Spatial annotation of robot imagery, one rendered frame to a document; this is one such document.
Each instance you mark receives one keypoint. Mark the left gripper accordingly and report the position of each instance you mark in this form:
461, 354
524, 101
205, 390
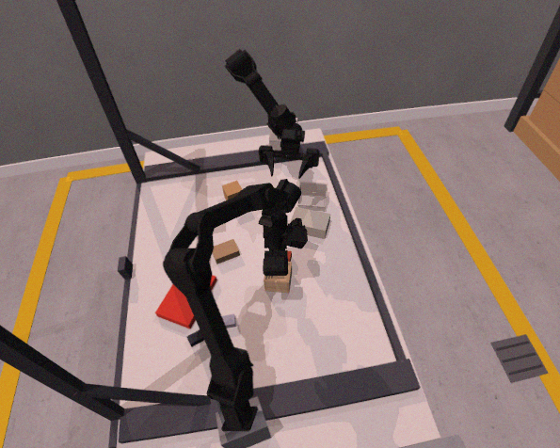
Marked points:
267, 153

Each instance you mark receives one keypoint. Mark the red flat rectangular board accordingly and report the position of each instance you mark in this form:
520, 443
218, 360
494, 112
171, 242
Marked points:
175, 307

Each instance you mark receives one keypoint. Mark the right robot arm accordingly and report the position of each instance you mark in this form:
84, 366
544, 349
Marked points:
190, 271

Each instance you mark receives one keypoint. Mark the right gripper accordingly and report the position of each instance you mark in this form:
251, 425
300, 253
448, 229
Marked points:
276, 258

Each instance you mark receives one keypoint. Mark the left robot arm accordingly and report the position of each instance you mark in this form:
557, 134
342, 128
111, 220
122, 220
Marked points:
243, 70

